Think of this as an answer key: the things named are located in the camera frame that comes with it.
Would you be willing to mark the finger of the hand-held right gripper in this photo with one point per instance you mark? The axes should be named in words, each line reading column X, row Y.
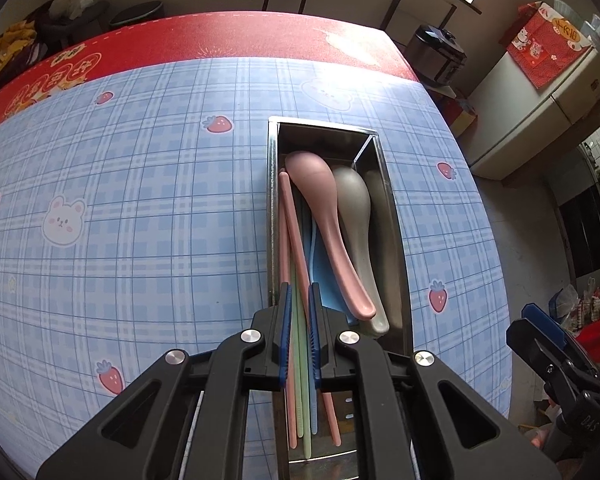
column 530, row 345
column 542, row 320

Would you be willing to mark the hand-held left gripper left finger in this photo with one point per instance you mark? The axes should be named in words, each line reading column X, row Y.
column 285, row 340

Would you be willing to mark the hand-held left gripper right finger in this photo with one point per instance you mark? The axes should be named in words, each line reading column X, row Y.
column 314, row 340

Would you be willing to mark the green plastic chopstick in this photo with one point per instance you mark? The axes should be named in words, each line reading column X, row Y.
column 296, row 320
column 304, row 340

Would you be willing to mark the blue plastic spoon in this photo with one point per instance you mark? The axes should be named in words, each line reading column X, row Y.
column 330, row 285

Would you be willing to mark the blue plastic chopstick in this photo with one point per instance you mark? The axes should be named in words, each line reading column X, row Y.
column 308, row 255

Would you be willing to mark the pastel chopsticks bundle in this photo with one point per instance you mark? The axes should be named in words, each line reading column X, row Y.
column 284, row 240

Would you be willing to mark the pink plastic chopstick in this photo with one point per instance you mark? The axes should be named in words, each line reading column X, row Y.
column 296, row 230

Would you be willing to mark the beige plastic spoon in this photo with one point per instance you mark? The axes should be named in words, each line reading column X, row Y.
column 352, row 200

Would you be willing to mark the pink plastic spoon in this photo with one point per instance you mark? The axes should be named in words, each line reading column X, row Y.
column 315, row 180

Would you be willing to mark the stainless steel utensil tray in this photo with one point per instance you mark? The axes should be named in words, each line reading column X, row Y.
column 325, row 140

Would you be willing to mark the pile of plastic bags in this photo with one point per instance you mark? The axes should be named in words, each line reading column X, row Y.
column 580, row 305

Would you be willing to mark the white refrigerator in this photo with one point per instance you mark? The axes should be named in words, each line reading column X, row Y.
column 520, row 125

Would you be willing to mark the red cardboard box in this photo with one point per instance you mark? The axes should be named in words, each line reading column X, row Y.
column 457, row 117

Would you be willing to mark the blue plaid table mat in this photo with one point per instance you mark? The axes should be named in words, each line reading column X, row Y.
column 130, row 160

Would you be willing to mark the red printed cloth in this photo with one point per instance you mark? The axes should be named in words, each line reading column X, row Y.
column 545, row 50

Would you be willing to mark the black pressure cooker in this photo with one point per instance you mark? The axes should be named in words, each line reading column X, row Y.
column 435, row 57

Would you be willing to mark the clear plastic container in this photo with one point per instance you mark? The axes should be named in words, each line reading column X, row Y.
column 565, row 10

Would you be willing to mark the black round bin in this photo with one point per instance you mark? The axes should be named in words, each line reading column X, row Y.
column 135, row 14

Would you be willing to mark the dark bin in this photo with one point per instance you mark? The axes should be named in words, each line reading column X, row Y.
column 75, row 27

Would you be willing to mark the yellow printed bag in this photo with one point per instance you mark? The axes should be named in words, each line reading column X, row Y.
column 10, row 47

